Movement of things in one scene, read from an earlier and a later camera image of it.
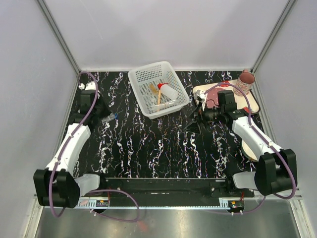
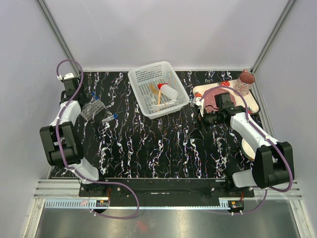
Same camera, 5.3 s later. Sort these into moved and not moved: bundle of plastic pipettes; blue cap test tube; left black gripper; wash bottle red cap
Moved: left black gripper
Not moved: bundle of plastic pipettes; blue cap test tube; wash bottle red cap
